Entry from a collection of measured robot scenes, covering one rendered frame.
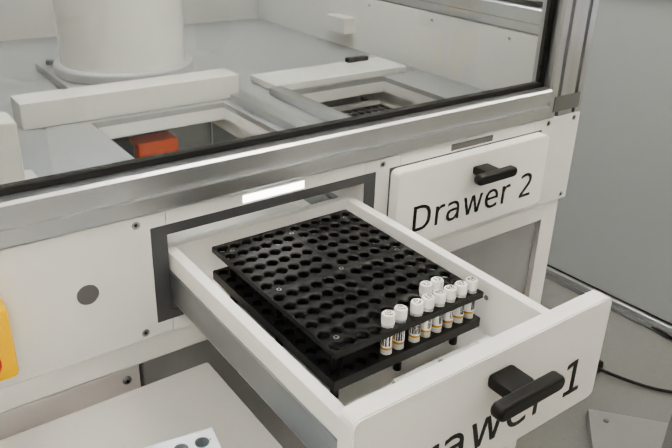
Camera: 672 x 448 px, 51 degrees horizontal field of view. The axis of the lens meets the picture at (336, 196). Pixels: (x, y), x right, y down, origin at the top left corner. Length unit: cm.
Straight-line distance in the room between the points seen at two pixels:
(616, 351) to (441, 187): 145
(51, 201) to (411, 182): 43
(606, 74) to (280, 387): 187
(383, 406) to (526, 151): 62
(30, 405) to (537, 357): 50
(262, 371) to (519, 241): 64
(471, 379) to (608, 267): 194
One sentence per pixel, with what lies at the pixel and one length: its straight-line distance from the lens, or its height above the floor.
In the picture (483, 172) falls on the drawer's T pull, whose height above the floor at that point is 91.
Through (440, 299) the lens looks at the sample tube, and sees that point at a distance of 66.
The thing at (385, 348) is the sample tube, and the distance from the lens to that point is 64.
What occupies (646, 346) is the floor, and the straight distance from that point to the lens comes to 238.
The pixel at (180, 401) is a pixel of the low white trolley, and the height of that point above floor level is 76.
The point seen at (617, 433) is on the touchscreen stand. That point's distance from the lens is 196.
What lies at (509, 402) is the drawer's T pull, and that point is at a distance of 55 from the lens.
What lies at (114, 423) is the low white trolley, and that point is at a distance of 77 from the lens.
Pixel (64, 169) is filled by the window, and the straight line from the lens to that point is 71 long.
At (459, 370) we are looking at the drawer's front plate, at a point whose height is 93.
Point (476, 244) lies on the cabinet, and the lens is 110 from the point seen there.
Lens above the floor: 126
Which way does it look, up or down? 24 degrees down
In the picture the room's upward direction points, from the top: 2 degrees clockwise
